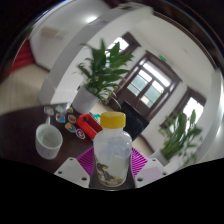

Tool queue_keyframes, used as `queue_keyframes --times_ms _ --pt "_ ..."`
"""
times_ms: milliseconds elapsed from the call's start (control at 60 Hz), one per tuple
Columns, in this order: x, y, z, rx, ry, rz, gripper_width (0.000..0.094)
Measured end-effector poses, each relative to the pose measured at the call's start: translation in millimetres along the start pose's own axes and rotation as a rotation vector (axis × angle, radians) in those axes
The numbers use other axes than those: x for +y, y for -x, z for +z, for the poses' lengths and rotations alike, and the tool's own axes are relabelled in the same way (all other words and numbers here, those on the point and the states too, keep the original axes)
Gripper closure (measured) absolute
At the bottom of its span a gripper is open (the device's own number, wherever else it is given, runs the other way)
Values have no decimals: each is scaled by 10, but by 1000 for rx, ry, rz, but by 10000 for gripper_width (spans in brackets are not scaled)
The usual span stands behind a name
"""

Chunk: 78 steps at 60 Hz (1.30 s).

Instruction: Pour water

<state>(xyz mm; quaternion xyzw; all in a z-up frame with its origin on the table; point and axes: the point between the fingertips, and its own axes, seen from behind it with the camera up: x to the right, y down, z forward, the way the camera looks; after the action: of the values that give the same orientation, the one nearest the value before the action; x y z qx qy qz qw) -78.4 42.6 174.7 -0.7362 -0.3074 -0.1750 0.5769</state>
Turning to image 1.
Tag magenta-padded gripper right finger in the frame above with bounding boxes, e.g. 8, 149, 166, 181
127, 147, 169, 190

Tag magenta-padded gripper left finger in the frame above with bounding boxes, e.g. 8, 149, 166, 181
53, 147, 98, 190

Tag clear bottle with yellow cap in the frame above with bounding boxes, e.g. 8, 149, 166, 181
92, 111, 133, 188

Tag white speckled cup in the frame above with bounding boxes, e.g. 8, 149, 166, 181
34, 123, 64, 160

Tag purple round sticker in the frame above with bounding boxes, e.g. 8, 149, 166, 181
75, 128, 87, 140

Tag green plant in white pot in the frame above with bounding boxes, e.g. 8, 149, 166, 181
71, 39, 134, 114
151, 109, 204, 166

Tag red plastic box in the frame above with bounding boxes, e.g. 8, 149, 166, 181
76, 113, 104, 140

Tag black chair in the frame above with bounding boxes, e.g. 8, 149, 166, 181
116, 100, 150, 141

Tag dark framed window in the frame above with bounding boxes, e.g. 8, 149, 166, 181
159, 88, 208, 129
106, 32, 138, 56

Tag dark wooden glazed door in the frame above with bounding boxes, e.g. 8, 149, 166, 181
114, 50, 183, 122

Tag white wall box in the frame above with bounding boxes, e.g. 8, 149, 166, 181
39, 26, 68, 41

